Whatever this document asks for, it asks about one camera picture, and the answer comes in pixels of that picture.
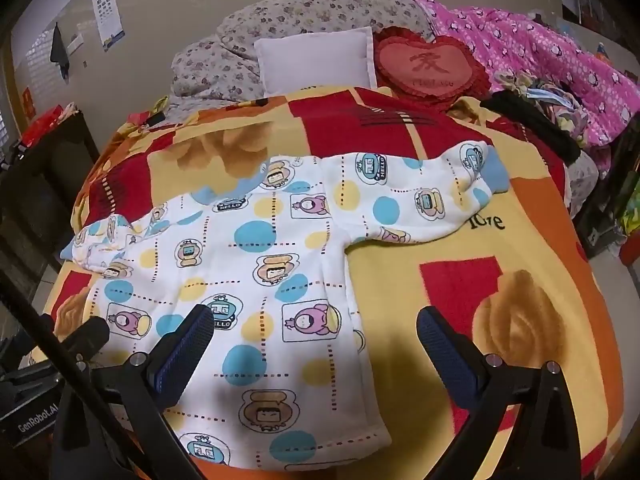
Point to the black garment on bed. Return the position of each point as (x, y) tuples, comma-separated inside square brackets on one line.
[(509, 105)]

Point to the white cartoon print baby shirt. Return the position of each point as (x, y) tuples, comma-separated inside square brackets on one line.
[(286, 380)]

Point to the dark cloth on wall hook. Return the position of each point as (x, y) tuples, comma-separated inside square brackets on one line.
[(58, 54)]

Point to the colourful cloth pile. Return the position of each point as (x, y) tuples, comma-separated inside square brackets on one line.
[(558, 104)]

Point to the red item on side table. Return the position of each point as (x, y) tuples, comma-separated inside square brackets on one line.
[(46, 123)]

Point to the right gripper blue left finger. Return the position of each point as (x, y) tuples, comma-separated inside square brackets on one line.
[(175, 357)]

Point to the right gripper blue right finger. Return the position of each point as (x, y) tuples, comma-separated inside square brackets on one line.
[(459, 364)]

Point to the dark wooden side table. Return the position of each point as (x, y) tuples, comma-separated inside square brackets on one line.
[(39, 189)]

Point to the pink penguin print quilt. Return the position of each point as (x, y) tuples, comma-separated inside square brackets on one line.
[(509, 44)]

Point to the red heart-shaped cushion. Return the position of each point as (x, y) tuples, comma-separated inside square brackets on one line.
[(429, 73)]

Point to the yellow red rose blanket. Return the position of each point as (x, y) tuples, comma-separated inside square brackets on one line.
[(514, 278)]

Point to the wall calendar poster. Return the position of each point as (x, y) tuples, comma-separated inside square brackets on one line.
[(108, 22)]

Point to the grey floral quilt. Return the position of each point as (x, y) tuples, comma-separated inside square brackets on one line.
[(222, 69)]

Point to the white square pillow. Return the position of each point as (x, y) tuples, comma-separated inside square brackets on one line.
[(317, 59)]

